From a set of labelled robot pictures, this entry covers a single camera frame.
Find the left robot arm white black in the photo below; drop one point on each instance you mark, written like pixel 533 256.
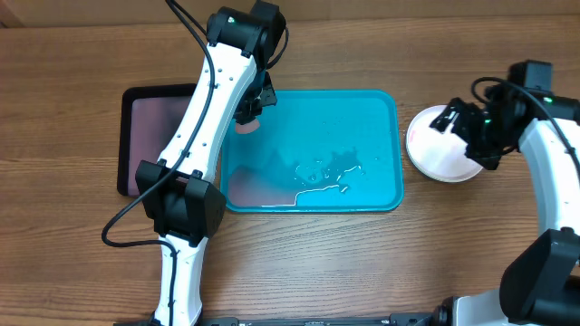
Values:
pixel 178 191

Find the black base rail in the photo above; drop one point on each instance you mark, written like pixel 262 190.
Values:
pixel 395 319

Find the black tray with water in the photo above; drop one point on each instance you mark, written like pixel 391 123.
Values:
pixel 150 116

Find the pink round sponge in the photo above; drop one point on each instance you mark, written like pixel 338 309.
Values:
pixel 247 127

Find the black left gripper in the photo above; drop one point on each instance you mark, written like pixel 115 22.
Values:
pixel 256 111

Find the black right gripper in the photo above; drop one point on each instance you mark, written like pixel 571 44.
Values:
pixel 466 111

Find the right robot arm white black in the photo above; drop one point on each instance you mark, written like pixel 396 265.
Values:
pixel 538 288

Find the teal plastic tray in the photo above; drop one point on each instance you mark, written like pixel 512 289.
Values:
pixel 317 151

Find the white plate with red stain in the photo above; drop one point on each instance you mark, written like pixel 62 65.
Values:
pixel 440 156

